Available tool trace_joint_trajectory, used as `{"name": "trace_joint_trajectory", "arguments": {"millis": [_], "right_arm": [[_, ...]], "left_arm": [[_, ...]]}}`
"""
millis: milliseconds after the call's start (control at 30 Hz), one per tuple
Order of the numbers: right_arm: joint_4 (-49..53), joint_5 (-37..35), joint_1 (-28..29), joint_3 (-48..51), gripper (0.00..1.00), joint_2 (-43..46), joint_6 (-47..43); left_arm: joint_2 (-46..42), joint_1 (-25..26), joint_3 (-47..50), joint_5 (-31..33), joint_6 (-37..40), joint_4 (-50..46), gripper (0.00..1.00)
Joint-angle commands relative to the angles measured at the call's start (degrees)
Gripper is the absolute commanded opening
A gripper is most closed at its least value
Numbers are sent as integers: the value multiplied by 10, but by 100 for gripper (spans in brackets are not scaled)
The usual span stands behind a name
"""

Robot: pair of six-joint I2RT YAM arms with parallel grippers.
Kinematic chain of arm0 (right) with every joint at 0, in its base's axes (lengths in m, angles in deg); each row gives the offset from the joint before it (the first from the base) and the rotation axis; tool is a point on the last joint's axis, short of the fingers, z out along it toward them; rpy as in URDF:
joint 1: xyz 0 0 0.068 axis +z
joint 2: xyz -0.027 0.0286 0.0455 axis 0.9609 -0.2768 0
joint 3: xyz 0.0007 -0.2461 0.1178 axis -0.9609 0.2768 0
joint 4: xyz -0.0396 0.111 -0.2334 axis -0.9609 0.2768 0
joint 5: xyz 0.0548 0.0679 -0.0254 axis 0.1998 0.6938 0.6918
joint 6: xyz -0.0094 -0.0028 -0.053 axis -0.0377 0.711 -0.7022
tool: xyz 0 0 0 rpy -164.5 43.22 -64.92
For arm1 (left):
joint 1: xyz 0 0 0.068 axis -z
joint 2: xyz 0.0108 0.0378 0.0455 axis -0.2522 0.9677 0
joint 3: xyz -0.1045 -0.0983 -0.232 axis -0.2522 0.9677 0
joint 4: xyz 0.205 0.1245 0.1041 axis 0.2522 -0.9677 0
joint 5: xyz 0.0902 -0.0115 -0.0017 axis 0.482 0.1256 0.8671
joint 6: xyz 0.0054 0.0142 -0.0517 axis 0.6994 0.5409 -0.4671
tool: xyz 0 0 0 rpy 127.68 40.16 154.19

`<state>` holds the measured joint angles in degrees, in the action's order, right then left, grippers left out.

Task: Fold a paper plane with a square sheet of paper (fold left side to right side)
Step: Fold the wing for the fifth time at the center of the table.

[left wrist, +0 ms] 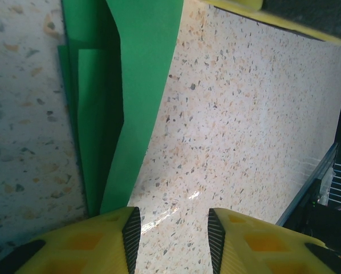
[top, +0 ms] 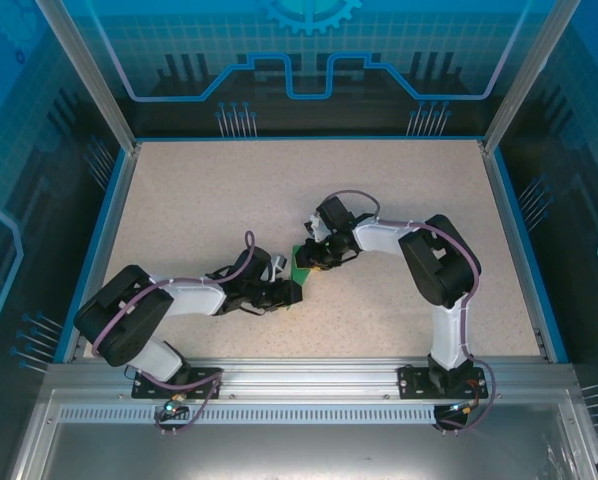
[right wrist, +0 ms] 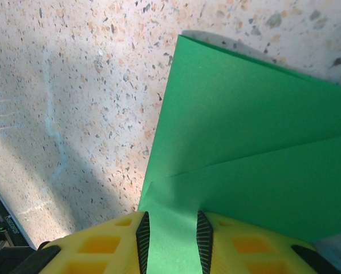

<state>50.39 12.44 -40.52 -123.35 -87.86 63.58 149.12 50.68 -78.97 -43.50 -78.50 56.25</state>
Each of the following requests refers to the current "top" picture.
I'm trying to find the green paper sheet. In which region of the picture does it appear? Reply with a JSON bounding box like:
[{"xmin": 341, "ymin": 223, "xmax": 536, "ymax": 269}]
[{"xmin": 285, "ymin": 243, "xmax": 316, "ymax": 312}]

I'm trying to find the steel tray panel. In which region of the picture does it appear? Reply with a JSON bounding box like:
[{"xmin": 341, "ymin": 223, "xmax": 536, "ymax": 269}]
[{"xmin": 6, "ymin": 387, "xmax": 598, "ymax": 480}]

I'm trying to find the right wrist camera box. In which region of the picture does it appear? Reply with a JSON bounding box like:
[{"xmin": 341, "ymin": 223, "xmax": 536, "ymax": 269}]
[{"xmin": 303, "ymin": 213, "xmax": 331, "ymax": 245}]

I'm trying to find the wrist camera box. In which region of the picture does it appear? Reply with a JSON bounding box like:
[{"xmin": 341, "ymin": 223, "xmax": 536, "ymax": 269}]
[
  {"xmin": 267, "ymin": 253, "xmax": 291, "ymax": 282},
  {"xmin": 303, "ymin": 213, "xmax": 331, "ymax": 245}
]

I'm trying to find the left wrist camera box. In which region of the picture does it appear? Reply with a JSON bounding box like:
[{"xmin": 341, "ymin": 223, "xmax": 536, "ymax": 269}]
[{"xmin": 267, "ymin": 253, "xmax": 291, "ymax": 282}]

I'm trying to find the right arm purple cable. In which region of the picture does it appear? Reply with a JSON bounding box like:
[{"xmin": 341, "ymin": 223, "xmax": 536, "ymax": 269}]
[{"xmin": 316, "ymin": 188, "xmax": 498, "ymax": 434}]

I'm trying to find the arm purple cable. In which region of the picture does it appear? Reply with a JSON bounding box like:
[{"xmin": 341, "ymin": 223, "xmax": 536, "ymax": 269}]
[
  {"xmin": 91, "ymin": 229, "xmax": 256, "ymax": 434},
  {"xmin": 316, "ymin": 188, "xmax": 498, "ymax": 434}
]

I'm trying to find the aluminium mounting rail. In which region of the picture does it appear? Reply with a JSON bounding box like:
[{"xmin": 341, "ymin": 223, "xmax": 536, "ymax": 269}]
[{"xmin": 45, "ymin": 355, "xmax": 578, "ymax": 401}]

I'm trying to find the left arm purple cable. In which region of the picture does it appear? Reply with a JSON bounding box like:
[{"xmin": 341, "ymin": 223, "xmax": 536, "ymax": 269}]
[{"xmin": 91, "ymin": 229, "xmax": 256, "ymax": 434}]

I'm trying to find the slotted grey cable duct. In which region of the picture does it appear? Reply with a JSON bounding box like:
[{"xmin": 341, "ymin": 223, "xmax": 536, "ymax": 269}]
[{"xmin": 57, "ymin": 405, "xmax": 565, "ymax": 426}]

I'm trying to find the cable connector with green light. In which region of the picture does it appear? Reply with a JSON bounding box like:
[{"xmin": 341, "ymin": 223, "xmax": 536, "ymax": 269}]
[
  {"xmin": 162, "ymin": 392, "xmax": 188, "ymax": 416},
  {"xmin": 446, "ymin": 399, "xmax": 480, "ymax": 417}
]

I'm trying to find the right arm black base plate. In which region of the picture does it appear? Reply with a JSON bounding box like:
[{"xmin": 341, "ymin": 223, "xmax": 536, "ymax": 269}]
[{"xmin": 397, "ymin": 364, "xmax": 491, "ymax": 400}]

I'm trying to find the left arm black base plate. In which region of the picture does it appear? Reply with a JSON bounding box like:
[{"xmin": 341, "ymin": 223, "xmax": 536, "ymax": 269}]
[{"xmin": 131, "ymin": 367, "xmax": 224, "ymax": 400}]

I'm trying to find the aluminium side rail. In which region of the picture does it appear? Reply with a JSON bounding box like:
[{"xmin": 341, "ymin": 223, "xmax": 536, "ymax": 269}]
[
  {"xmin": 61, "ymin": 142, "xmax": 143, "ymax": 365},
  {"xmin": 478, "ymin": 139, "xmax": 555, "ymax": 364}
]

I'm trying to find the aluminium frame post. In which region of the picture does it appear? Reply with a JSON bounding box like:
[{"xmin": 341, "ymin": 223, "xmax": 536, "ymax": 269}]
[
  {"xmin": 480, "ymin": 0, "xmax": 583, "ymax": 154},
  {"xmin": 35, "ymin": 0, "xmax": 143, "ymax": 154}
]

